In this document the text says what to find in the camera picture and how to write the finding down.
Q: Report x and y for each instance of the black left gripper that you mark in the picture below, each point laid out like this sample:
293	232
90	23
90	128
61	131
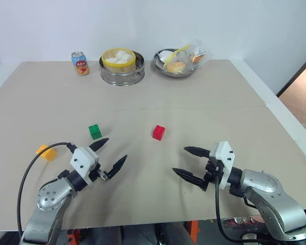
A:
93	175

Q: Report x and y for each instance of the red toy block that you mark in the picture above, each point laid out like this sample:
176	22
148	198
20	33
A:
158	132

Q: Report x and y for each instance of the orange packaged bread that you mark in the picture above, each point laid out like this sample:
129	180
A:
198	58

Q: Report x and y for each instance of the brown wooden door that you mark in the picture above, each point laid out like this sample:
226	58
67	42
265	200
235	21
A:
302	102

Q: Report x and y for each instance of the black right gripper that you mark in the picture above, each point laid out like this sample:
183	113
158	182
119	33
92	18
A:
214	171

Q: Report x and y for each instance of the round steel bowl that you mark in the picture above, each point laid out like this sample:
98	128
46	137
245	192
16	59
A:
178	74

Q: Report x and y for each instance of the round steel steamer pot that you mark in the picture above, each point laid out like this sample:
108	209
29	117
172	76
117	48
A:
122	77

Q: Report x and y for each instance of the white steamed bun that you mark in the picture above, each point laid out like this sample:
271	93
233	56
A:
123	54
111	60
124	61

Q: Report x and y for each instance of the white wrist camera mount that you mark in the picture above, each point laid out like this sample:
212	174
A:
82	160
225	155

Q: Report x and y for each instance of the beige table cover board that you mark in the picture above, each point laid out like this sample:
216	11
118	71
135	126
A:
142	102

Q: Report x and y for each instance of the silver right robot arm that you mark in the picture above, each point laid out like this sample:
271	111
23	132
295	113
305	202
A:
273	199

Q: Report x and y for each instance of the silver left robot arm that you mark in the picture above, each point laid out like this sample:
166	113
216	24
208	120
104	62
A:
49	197

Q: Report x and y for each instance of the blue orange drink can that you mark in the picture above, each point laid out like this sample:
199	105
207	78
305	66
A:
80	63

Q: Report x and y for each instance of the white round bun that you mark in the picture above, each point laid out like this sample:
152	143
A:
165	55

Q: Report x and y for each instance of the yellow toy block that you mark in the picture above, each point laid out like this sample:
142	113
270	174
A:
48	153

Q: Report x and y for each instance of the clear plastic zip bag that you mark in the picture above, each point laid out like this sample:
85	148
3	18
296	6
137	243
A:
187	54

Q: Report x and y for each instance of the yellow bamboo steamer basket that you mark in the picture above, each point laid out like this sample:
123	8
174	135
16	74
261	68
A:
117	67

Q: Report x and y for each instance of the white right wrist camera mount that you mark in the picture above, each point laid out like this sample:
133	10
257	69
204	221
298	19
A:
225	155

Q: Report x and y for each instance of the orange metal frame post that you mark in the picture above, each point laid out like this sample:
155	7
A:
193	232

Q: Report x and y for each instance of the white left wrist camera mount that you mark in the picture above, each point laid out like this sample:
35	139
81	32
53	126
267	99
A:
82	160

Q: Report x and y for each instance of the green toy block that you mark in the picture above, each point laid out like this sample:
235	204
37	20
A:
95	132

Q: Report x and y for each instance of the round golden bread roll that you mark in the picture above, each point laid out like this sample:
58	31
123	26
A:
176	67

